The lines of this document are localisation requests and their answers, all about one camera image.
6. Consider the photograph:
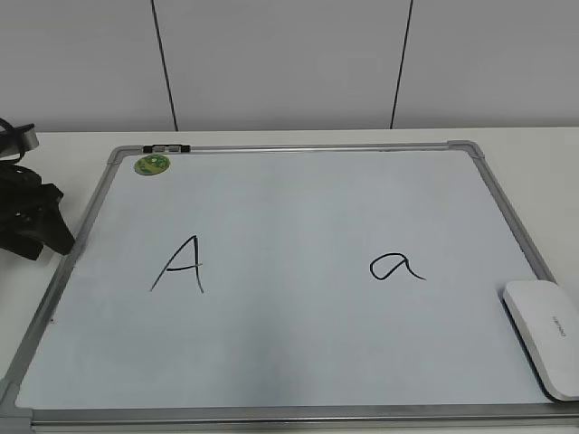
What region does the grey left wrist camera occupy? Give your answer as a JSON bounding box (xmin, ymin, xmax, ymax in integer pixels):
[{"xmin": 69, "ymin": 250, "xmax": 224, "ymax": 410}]
[{"xmin": 0, "ymin": 118, "xmax": 39, "ymax": 161}]

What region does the white board eraser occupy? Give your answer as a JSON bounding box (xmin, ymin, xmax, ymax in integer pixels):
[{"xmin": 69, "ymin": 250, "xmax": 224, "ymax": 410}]
[{"xmin": 503, "ymin": 280, "xmax": 578, "ymax": 401}]

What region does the black marker clip holder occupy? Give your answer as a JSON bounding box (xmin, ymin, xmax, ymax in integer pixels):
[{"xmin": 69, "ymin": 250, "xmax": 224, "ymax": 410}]
[{"xmin": 142, "ymin": 144, "xmax": 191, "ymax": 154}]

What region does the round green magnet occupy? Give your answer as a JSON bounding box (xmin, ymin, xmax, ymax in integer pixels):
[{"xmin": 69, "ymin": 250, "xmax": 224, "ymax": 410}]
[{"xmin": 133, "ymin": 155, "xmax": 171, "ymax": 176}]

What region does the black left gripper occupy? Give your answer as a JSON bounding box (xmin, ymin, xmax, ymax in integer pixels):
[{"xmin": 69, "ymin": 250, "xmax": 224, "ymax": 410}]
[{"xmin": 1, "ymin": 164, "xmax": 75, "ymax": 260}]

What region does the white board with grey frame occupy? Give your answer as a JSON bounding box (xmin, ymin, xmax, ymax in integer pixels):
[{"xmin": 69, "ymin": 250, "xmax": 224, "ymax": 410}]
[{"xmin": 1, "ymin": 141, "xmax": 578, "ymax": 433}]

